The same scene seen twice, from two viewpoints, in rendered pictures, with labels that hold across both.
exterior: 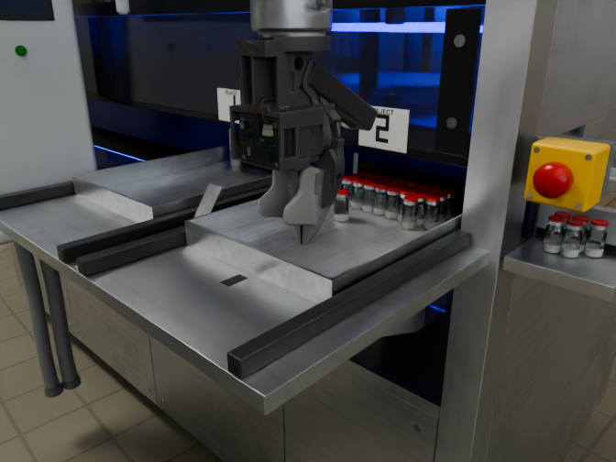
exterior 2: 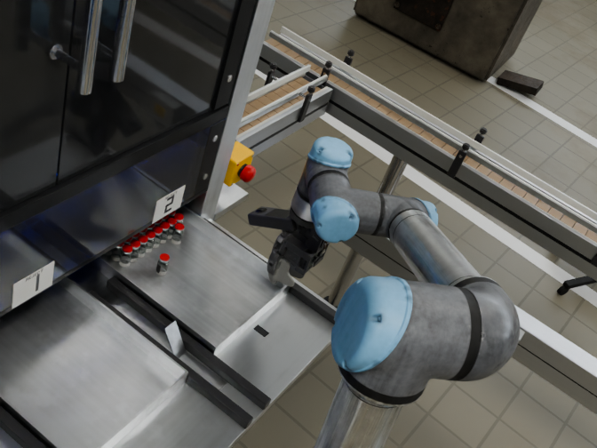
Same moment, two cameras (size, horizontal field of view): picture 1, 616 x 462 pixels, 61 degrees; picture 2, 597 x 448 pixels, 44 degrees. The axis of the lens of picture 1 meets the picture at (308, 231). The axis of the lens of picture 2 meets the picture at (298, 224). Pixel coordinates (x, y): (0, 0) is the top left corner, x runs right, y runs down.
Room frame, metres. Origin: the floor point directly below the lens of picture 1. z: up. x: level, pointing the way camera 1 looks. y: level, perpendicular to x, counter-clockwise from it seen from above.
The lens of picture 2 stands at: (0.95, 1.04, 2.00)
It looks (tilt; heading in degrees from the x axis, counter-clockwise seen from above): 39 degrees down; 248
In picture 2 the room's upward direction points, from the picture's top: 21 degrees clockwise
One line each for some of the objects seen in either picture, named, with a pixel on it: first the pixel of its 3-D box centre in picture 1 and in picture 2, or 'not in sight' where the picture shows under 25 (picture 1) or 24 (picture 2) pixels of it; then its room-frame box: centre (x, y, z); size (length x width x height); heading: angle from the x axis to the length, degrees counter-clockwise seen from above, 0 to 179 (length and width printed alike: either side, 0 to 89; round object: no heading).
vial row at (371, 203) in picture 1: (387, 201); (152, 239); (0.77, -0.12, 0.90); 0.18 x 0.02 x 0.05; 47
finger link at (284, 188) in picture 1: (280, 203); (282, 276); (0.53, 0.03, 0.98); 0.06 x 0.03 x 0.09; 137
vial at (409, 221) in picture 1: (409, 213); (178, 234); (0.72, -0.15, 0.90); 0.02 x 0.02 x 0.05
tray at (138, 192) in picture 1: (197, 179); (65, 361); (0.93, 0.20, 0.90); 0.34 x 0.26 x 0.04; 137
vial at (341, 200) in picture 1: (341, 206); (163, 265); (0.75, -0.05, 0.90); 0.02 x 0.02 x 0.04
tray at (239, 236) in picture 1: (340, 224); (190, 271); (0.69, -0.05, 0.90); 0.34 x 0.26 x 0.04; 137
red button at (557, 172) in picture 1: (554, 179); (245, 172); (0.57, -0.28, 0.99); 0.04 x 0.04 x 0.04; 47
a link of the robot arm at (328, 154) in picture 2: not in sight; (325, 171); (0.52, 0.02, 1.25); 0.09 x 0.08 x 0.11; 87
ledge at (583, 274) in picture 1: (574, 260); (210, 191); (0.63, -0.35, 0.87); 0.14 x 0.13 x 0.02; 137
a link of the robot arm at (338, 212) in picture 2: not in sight; (342, 209); (0.51, 0.12, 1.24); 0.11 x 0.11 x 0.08; 87
